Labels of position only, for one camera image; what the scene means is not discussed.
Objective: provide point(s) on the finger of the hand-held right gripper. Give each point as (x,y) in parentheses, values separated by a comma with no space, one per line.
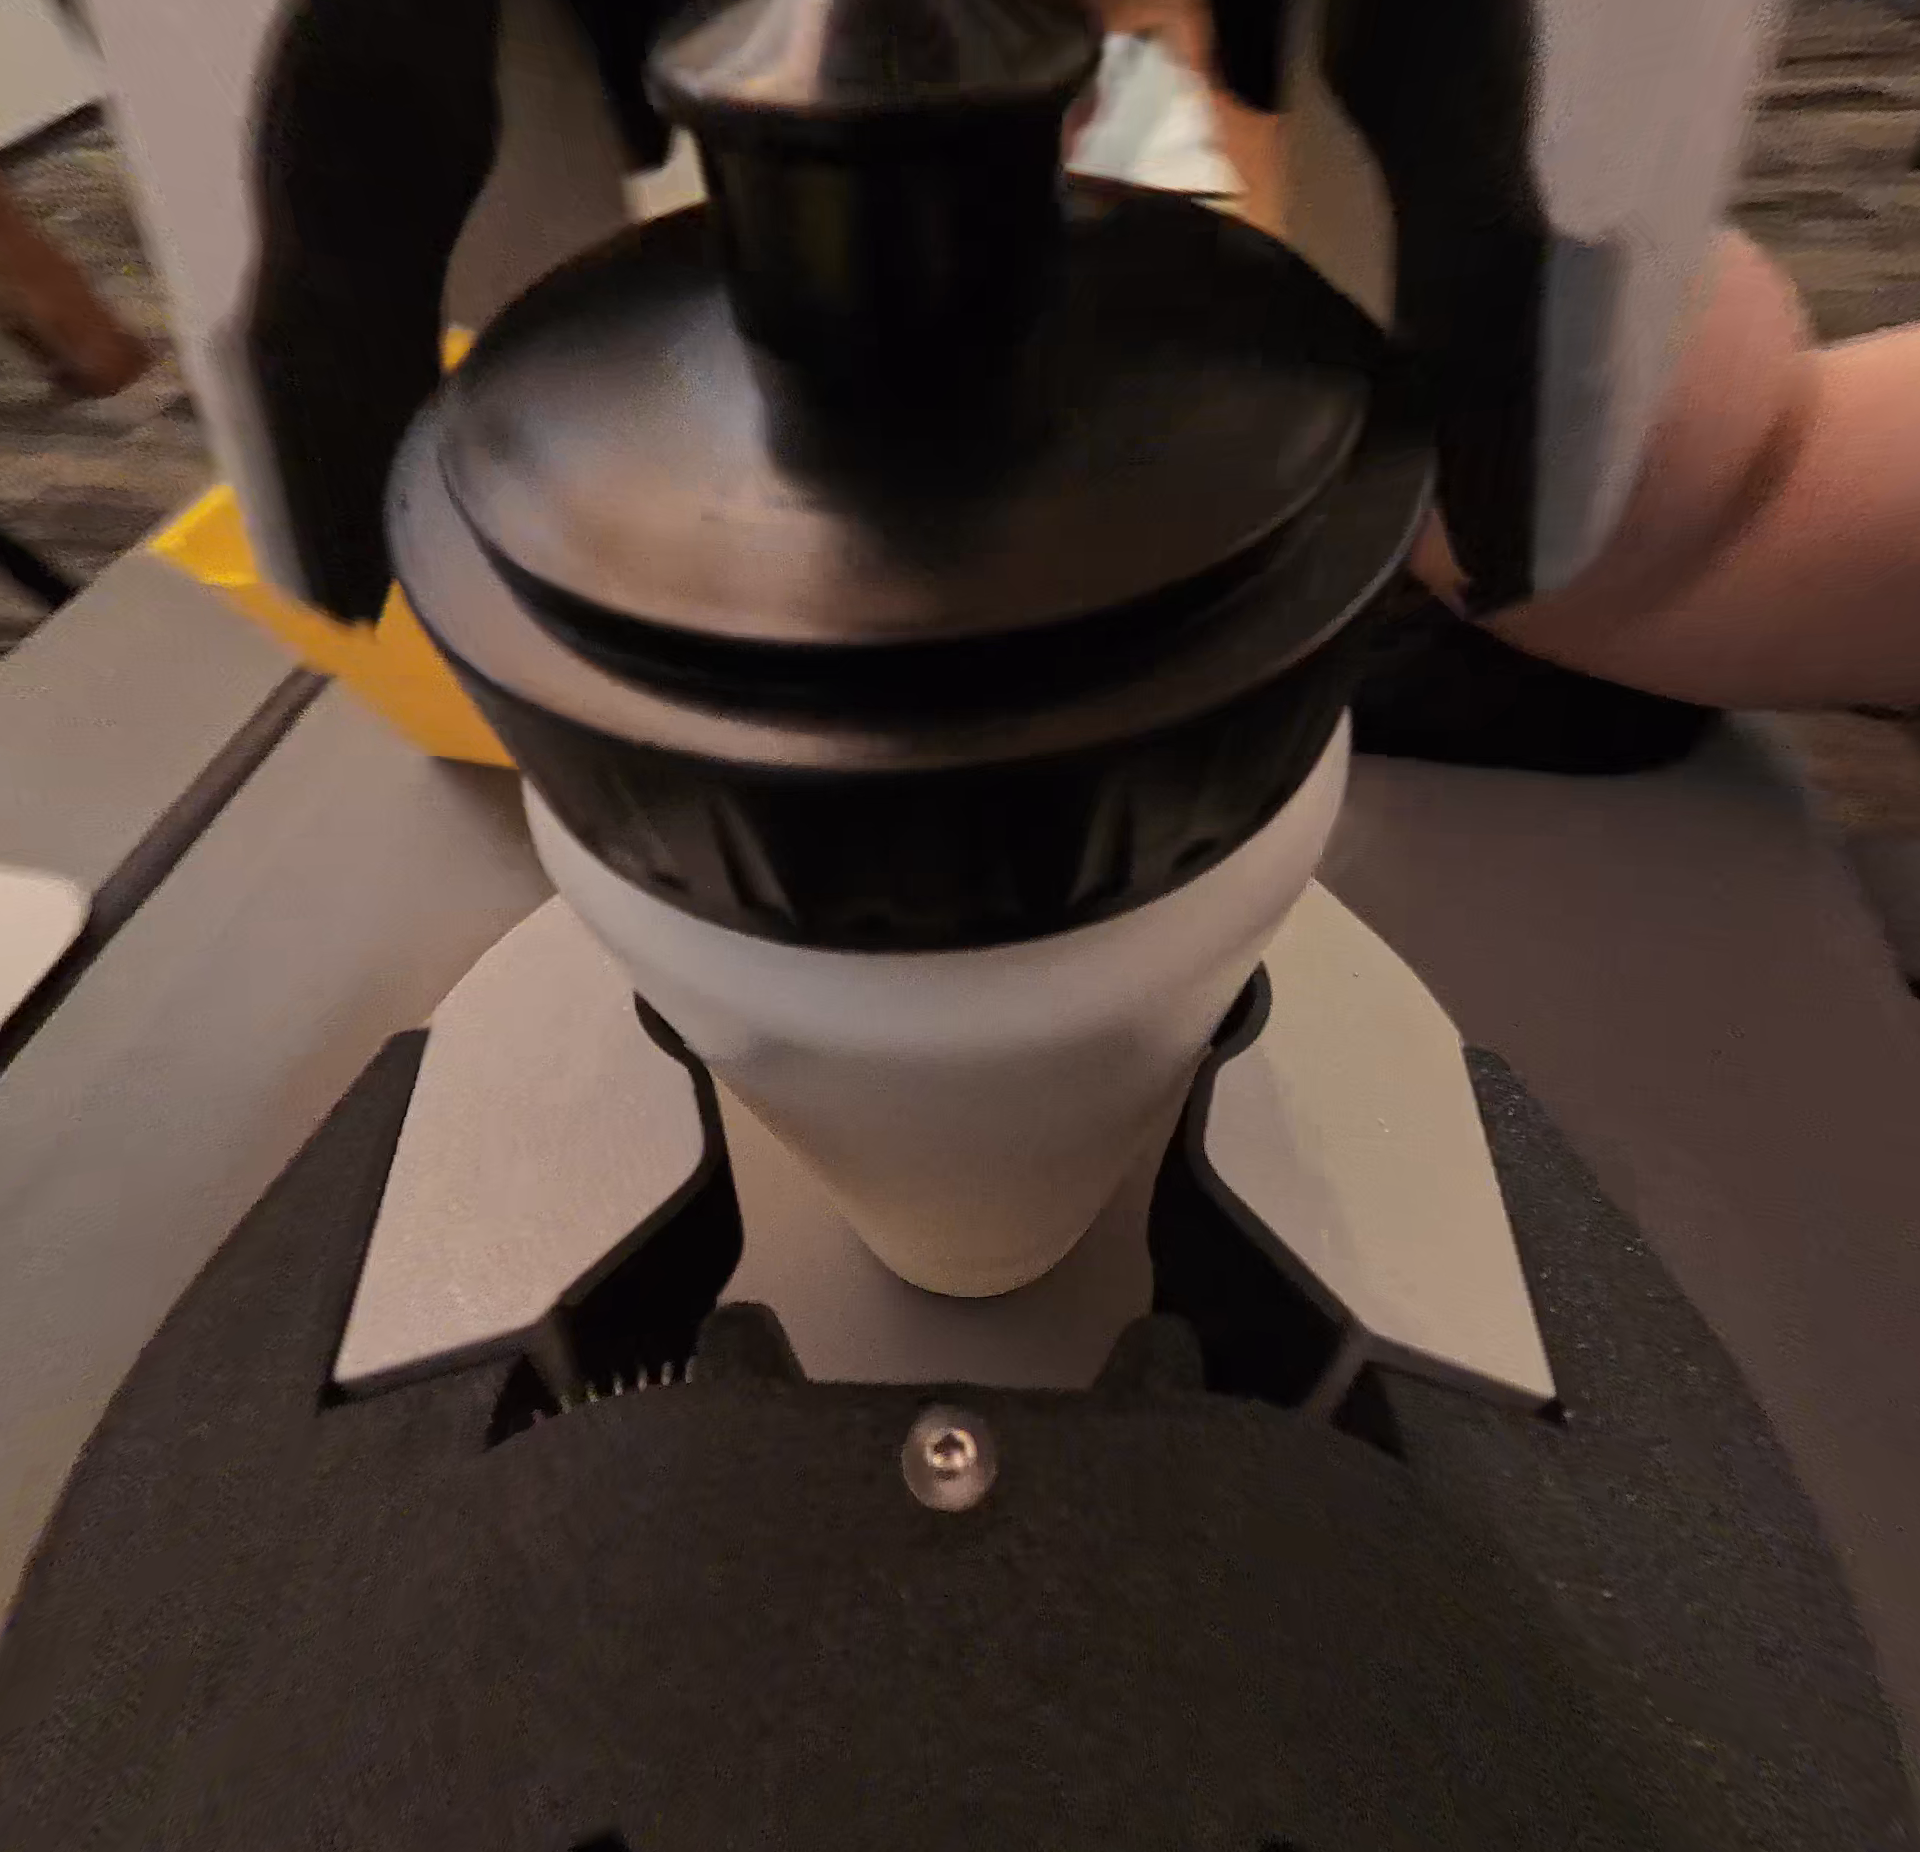
(1652,172)
(181,202)

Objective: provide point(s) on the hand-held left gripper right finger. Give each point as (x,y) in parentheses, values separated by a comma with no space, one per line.
(1380,1178)

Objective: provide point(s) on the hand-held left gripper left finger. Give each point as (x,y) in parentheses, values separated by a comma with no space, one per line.
(530,1164)

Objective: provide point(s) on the white plastic bottle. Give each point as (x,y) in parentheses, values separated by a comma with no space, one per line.
(961,1102)

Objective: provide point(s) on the yellow plastic bin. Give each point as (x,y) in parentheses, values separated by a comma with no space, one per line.
(330,651)

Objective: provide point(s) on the black bottle lid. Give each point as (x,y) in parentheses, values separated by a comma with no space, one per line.
(900,532)

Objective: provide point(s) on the wooden furniture leg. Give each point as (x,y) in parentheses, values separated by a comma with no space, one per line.
(59,307)

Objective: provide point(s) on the black textured pad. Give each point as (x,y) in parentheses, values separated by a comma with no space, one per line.
(1531,700)

